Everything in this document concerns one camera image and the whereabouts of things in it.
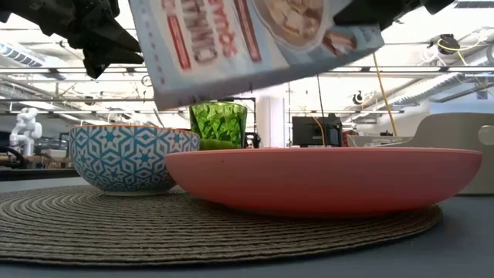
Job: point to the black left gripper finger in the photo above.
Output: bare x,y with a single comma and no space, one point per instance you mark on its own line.
104,62
117,38

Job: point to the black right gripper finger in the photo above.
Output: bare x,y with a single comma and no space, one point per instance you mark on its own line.
436,4
374,11

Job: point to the cinnamon squares cereal box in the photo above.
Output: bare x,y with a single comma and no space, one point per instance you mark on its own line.
216,58

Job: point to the blue white patterned bowl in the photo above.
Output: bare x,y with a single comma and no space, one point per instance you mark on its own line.
127,158

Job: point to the green faceted glass cup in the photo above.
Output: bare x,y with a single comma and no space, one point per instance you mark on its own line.
218,123

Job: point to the black monitor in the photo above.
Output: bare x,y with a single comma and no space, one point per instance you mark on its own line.
308,131

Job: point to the round woven placemat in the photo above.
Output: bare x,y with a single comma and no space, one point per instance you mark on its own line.
116,228

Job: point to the pink plate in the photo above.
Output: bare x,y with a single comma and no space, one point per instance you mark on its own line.
324,181

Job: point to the black table frame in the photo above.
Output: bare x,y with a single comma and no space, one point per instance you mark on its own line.
38,174

